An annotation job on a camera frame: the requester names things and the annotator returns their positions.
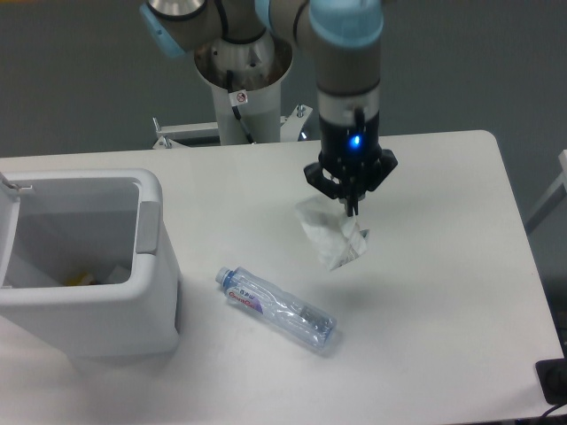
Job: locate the yellow trash inside bin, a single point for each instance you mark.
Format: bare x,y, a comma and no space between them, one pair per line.
81,280

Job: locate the white frame at right edge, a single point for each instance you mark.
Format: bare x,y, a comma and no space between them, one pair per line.
549,200

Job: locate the white open trash can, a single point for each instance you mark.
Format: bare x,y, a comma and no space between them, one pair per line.
105,222

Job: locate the white plastic wrapper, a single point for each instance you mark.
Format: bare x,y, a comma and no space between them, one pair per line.
336,237

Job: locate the black device at table edge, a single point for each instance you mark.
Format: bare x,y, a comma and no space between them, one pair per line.
552,377

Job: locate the white metal base frame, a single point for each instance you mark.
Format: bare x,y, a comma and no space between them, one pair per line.
291,128

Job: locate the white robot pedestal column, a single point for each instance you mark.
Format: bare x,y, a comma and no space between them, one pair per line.
245,79

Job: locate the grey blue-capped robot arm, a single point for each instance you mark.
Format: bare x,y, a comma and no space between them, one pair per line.
343,38

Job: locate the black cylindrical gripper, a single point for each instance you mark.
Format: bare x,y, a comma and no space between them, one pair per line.
351,162

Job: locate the clear plastic water bottle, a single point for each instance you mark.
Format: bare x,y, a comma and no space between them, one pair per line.
311,325

